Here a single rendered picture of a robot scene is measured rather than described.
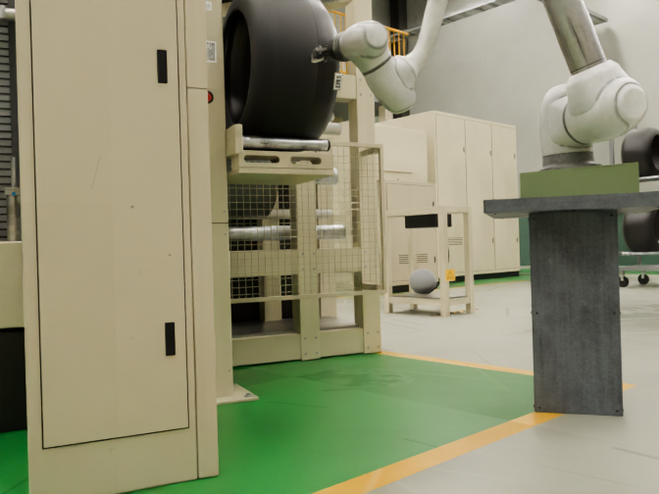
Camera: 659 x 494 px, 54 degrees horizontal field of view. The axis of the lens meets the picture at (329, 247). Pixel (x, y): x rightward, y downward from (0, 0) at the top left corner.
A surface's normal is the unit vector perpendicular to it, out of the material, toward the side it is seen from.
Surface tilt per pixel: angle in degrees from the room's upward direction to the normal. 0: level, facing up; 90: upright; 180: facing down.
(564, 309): 90
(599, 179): 90
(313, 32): 77
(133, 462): 90
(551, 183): 90
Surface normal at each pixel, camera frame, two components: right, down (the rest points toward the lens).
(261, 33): -0.31, -0.14
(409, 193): 0.67, -0.02
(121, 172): 0.42, -0.01
